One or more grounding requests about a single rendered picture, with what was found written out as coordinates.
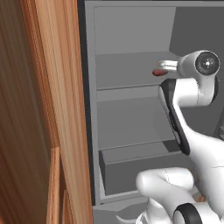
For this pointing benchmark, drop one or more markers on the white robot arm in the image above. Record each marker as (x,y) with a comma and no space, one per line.
(204,151)

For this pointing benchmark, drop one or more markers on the grey fridge shelf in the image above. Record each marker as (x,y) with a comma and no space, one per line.
(128,70)
(131,122)

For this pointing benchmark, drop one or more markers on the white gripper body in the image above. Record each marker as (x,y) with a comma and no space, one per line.
(168,65)

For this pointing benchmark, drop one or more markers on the red-brown sausage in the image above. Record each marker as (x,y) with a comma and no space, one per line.
(158,73)

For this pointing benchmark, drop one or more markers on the tall wooden cupboard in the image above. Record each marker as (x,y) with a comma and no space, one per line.
(35,87)

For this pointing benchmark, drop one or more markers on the grey fridge drawer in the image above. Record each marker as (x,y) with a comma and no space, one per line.
(125,172)

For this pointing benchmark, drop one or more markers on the wooden cupboard door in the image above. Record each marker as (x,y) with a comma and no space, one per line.
(54,186)

